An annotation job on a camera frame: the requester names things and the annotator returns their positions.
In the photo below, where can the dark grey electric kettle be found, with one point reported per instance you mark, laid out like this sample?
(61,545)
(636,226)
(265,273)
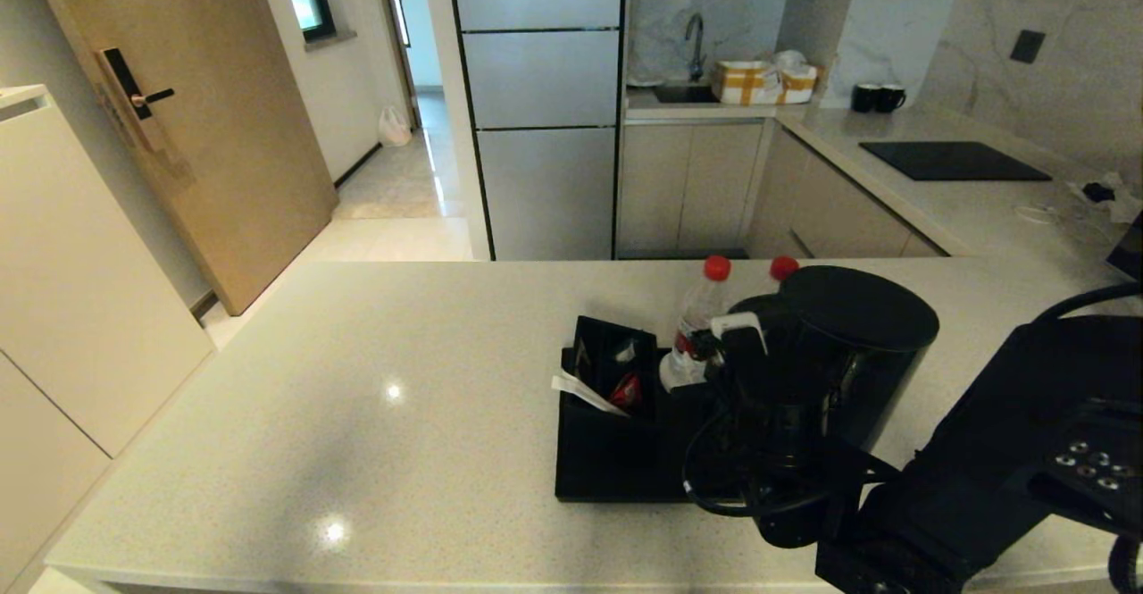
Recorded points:
(857,308)

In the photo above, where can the white tall cabinet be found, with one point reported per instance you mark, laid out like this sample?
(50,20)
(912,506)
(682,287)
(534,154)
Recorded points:
(80,308)

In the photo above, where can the black rectangular serving tray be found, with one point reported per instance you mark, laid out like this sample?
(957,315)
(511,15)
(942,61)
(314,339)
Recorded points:
(616,473)

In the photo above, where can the beige sink base cabinet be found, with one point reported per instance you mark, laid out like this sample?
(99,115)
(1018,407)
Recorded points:
(688,186)

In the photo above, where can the black power adapter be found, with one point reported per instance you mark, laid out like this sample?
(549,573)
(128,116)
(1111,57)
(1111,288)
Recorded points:
(1098,192)

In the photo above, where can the kitchen sink basin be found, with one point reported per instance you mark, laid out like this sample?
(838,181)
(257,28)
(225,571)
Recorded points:
(683,94)

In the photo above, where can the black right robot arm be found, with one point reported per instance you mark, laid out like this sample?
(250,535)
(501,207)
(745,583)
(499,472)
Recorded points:
(1009,451)

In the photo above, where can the packets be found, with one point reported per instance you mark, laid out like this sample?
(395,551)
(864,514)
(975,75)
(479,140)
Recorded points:
(628,350)

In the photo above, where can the white paper stick packet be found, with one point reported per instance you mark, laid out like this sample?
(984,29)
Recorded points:
(579,390)

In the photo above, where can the white plastic bag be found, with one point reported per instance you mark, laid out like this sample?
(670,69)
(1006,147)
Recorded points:
(394,128)

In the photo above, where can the black induction cooktop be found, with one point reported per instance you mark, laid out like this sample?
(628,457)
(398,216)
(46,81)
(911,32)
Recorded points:
(954,161)

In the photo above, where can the white round saucer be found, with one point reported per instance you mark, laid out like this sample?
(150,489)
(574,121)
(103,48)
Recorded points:
(670,378)

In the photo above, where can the black sachet holder box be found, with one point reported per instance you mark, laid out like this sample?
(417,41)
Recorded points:
(580,330)

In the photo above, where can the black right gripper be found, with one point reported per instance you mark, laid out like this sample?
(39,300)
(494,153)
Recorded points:
(790,469)

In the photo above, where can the clear water bottle red cap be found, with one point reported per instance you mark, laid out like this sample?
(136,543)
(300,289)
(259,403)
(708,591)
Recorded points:
(701,304)
(784,267)

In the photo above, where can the white crumpled cloth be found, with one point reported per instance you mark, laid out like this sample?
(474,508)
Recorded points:
(1125,207)

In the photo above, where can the brown coffee sachet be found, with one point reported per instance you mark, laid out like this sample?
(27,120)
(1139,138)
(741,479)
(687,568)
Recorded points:
(580,360)

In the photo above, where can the white box yellow tape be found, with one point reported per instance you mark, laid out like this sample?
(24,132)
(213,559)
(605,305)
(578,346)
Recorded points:
(743,83)
(799,85)

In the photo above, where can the black wall socket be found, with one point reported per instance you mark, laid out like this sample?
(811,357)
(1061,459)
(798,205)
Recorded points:
(1027,46)

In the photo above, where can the black mug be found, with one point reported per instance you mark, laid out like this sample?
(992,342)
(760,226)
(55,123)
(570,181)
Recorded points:
(863,98)
(889,99)

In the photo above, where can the silver refrigerator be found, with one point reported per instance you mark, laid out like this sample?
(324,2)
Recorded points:
(545,129)

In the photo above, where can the beige cooktop base cabinet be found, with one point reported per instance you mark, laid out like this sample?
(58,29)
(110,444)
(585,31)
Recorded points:
(830,208)

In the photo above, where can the brown wooden door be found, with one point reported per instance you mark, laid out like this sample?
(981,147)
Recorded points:
(223,147)

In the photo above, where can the dark kitchen faucet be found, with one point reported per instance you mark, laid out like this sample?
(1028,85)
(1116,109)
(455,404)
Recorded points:
(695,38)

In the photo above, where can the red sachet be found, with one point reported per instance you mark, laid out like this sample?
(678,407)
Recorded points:
(627,391)

